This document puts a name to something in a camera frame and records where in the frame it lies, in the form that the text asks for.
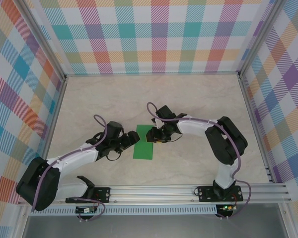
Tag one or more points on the small green circuit board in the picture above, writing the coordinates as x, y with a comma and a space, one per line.
227, 207
85, 210

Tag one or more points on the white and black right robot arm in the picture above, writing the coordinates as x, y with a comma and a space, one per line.
193, 127

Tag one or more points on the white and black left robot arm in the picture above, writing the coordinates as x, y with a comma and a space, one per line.
77, 158

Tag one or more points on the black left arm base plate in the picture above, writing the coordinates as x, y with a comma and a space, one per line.
104, 194

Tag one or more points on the aluminium table edge rail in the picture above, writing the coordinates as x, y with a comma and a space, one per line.
257, 129
52, 131

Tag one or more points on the aluminium mounting rail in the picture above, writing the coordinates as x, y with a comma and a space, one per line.
151, 194

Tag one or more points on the green paper sheet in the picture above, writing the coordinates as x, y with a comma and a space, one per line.
142, 151

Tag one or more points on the grey metal panel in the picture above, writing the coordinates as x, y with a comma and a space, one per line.
151, 226

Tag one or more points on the aluminium frame post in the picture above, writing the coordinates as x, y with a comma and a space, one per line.
43, 37
260, 37

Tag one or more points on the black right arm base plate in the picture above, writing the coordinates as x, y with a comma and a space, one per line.
206, 197

